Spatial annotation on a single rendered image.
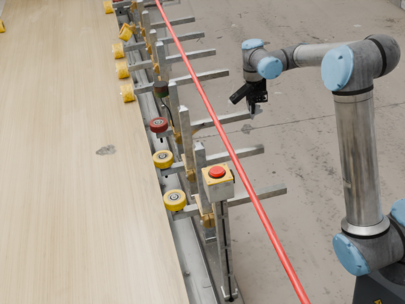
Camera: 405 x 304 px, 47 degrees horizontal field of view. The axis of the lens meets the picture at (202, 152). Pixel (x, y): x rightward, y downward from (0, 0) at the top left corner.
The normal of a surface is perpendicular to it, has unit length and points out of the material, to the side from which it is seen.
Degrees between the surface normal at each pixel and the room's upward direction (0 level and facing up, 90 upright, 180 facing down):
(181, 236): 0
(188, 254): 0
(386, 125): 0
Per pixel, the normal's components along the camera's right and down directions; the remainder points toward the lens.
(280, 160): -0.10, -0.79
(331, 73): -0.95, 0.17
